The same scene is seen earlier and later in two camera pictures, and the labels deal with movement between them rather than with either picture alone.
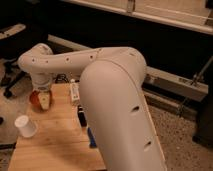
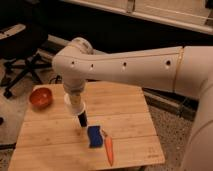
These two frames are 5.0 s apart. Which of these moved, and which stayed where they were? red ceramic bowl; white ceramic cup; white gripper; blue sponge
Moved: white ceramic cup; white gripper
Stayed: red ceramic bowl; blue sponge
